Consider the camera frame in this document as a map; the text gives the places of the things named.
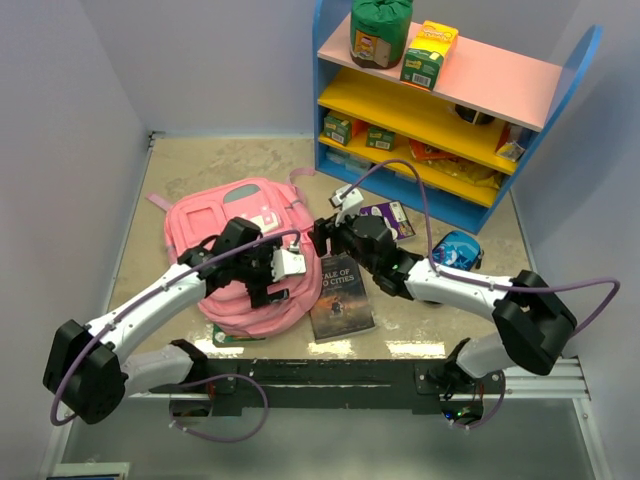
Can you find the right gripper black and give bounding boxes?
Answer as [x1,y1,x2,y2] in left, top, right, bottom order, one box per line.
[308,207,379,274]

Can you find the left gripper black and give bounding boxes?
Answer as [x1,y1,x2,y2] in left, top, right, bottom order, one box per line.
[234,236,290,307]

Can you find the pink student backpack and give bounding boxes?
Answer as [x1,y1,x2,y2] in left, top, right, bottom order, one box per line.
[146,177,322,338]

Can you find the Tale of Two Cities book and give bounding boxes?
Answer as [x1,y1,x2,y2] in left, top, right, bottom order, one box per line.
[310,254,376,343]

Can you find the blue shark pencil case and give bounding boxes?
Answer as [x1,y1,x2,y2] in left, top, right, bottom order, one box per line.
[431,230,484,271]

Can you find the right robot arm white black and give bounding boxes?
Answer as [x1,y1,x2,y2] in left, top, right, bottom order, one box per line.
[309,216,577,394]

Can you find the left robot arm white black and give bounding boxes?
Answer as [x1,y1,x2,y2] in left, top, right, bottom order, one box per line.
[43,217,306,426]

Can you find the orange yellow snack bag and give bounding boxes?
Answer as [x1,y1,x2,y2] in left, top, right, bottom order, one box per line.
[408,139,503,190]

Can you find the green coin book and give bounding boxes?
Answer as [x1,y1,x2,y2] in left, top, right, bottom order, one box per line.
[212,324,264,347]

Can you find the purple comic book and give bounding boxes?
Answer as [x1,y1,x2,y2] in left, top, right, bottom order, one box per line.
[360,201,415,240]

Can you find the clear blue plastic boxes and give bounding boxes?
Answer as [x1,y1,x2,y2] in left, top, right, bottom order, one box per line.
[326,147,373,175]

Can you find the green small box left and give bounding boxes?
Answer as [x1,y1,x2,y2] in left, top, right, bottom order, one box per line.
[323,110,353,146]

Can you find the green small box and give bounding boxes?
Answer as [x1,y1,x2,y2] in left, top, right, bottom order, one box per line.
[323,110,353,146]
[365,125,396,151]

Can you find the green small box right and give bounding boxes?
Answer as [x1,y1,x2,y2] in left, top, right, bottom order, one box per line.
[365,125,396,151]

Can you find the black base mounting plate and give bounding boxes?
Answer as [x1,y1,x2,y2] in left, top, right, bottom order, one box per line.
[151,359,504,416]

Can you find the blue yellow pink shelf unit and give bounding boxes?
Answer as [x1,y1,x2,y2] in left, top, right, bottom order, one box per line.
[312,1,603,234]

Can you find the black bowl on shelf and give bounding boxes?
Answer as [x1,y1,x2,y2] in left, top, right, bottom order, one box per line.
[454,104,495,125]

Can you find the yellow green carton box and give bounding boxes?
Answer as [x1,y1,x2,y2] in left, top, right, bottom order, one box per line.
[400,21,459,90]

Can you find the small packet on shelf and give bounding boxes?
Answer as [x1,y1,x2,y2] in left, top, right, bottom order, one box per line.
[495,123,532,162]

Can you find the green wrapped jar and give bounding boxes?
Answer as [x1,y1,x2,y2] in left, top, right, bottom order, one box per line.
[350,0,413,69]

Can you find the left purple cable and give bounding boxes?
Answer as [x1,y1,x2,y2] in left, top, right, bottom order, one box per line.
[49,228,301,442]

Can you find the purple cable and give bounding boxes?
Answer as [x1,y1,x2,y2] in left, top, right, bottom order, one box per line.
[49,228,301,442]
[344,159,621,431]

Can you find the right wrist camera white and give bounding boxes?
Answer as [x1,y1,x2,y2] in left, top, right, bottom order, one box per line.
[329,184,364,226]

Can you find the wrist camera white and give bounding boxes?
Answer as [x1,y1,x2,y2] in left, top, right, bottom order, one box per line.
[329,184,364,226]
[271,249,307,282]

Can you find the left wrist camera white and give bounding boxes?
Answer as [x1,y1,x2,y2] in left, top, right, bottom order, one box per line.
[271,249,307,282]

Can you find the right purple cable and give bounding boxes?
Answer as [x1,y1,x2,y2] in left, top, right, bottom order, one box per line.
[344,159,621,431]

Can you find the aluminium frame rail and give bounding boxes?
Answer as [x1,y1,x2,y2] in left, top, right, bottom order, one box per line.
[62,357,591,400]

